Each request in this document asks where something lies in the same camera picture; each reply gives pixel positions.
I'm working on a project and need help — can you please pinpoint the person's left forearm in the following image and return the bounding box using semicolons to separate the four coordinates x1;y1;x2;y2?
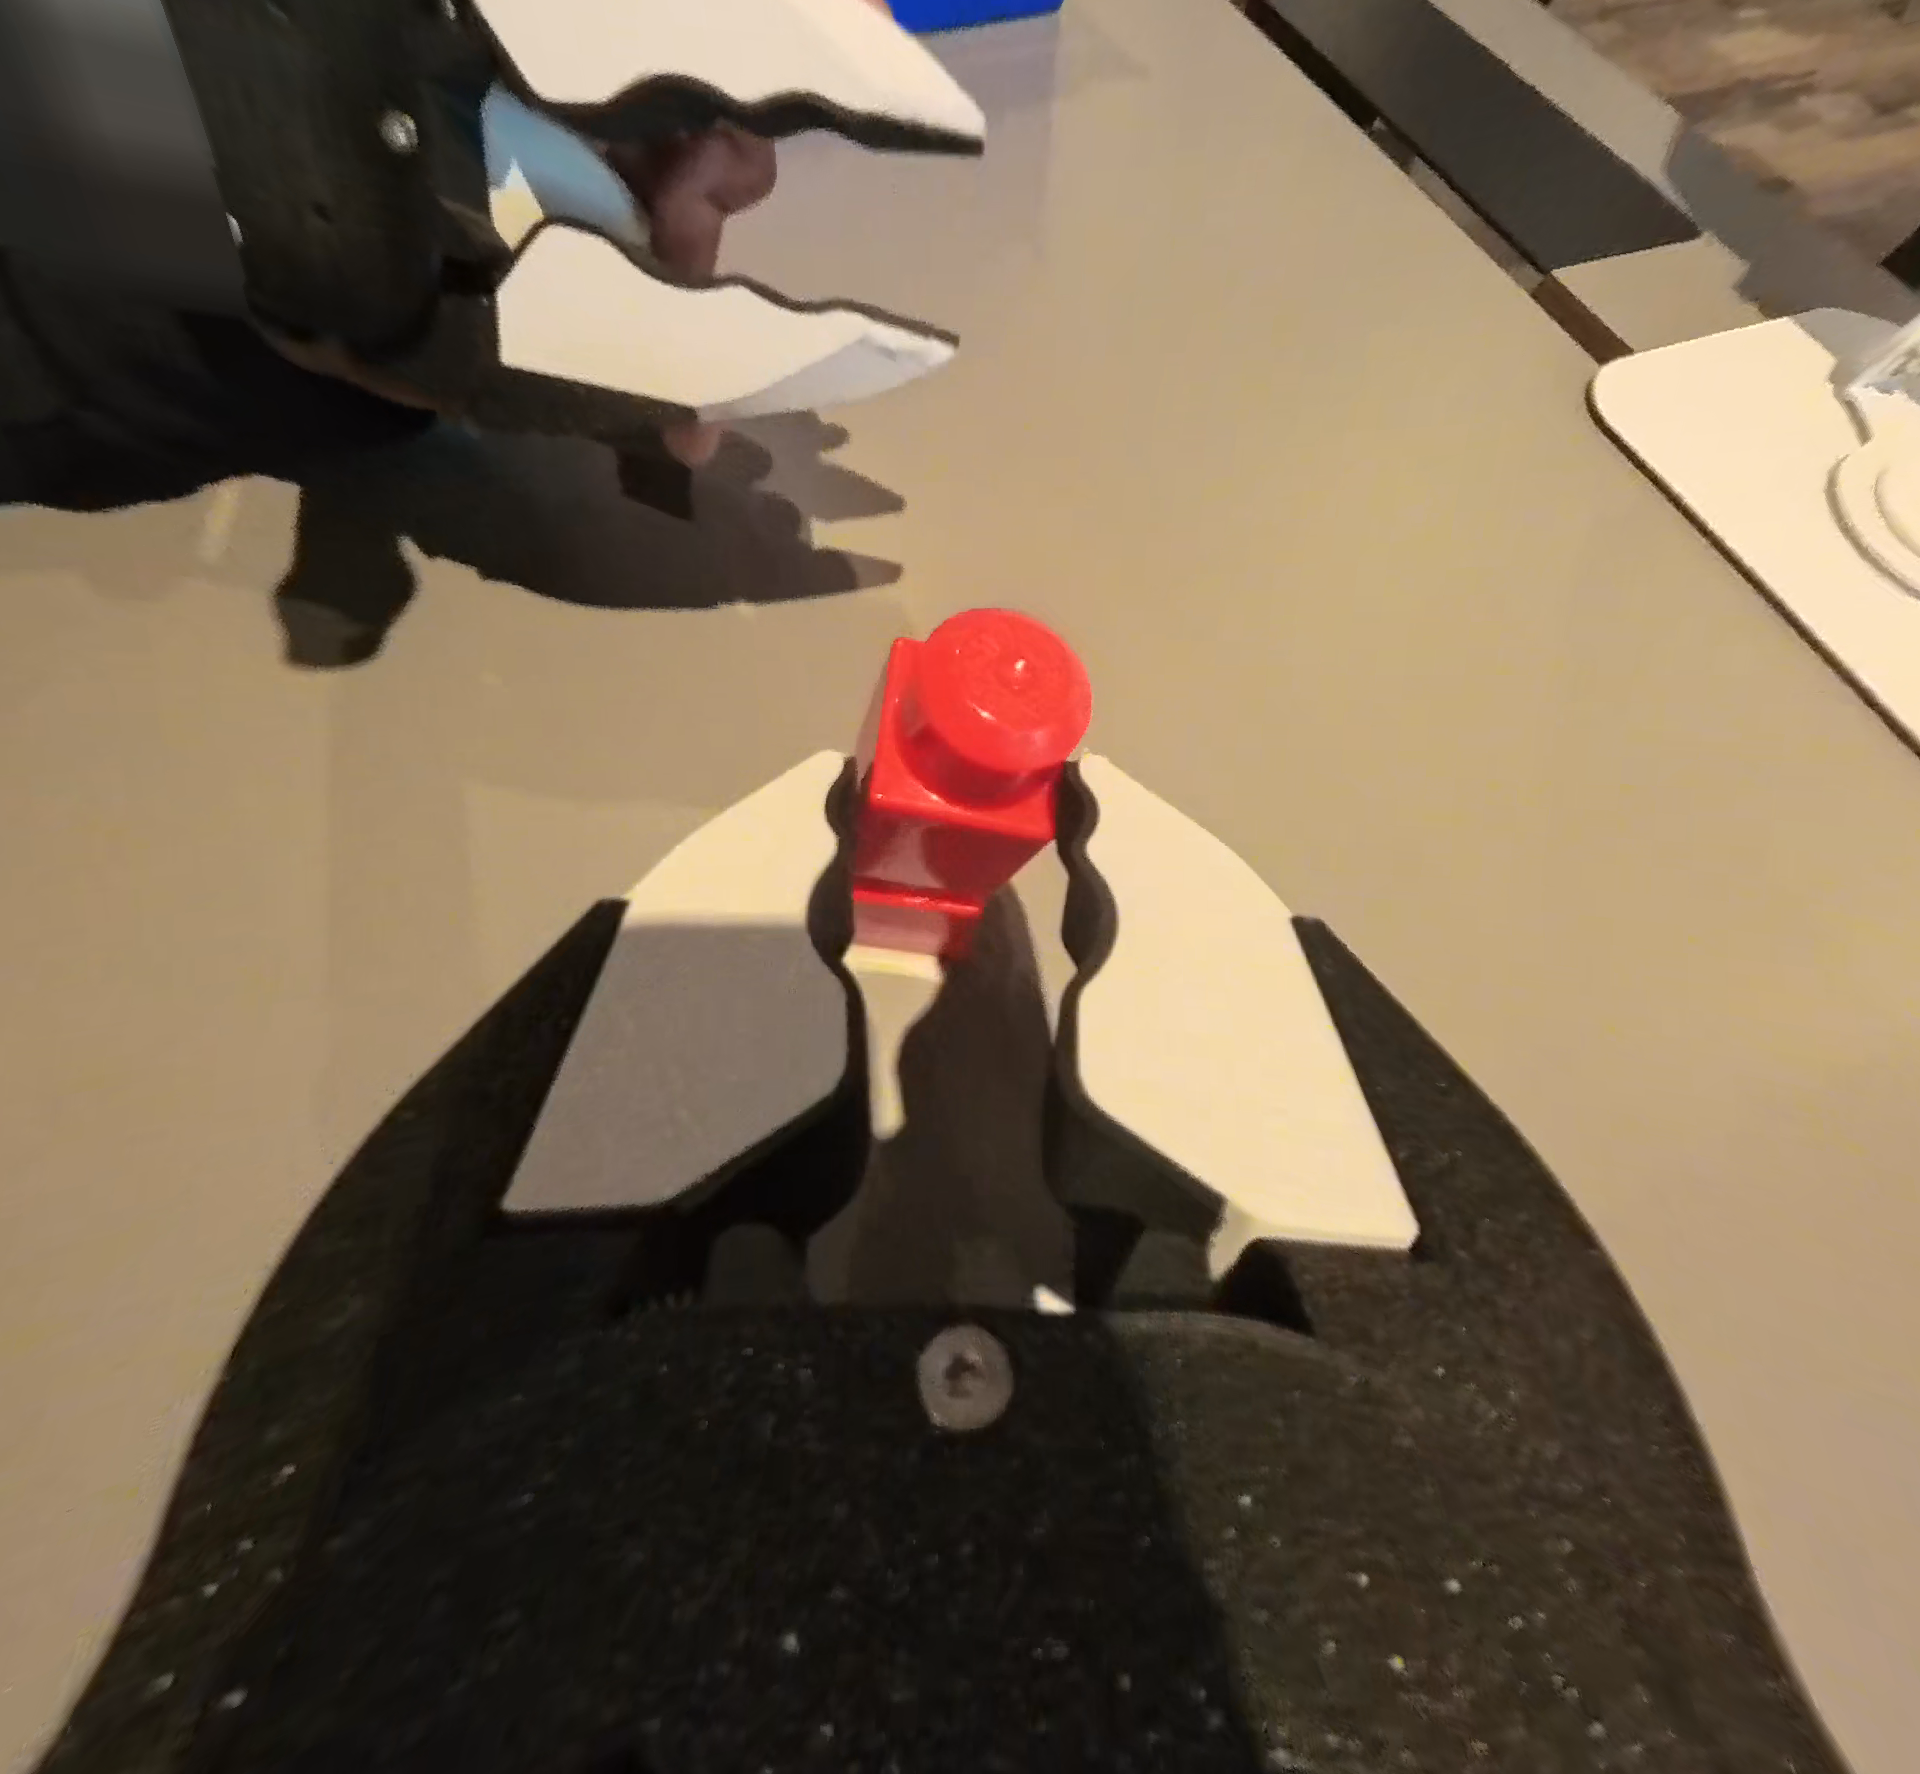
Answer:
0;248;452;511

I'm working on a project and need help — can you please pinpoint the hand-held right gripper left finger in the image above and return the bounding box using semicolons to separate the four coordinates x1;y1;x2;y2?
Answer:
499;748;876;1265

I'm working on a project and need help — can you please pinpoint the black desk cable cover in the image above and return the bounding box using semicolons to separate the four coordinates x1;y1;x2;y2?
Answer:
1250;0;1703;280

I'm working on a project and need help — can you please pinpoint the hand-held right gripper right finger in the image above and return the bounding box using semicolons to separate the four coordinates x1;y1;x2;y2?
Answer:
1045;750;1421;1284

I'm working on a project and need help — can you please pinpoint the red single-stud block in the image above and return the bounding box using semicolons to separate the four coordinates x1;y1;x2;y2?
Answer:
847;608;1096;963

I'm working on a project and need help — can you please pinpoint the person's left hand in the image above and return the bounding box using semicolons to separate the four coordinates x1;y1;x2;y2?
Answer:
608;125;785;291

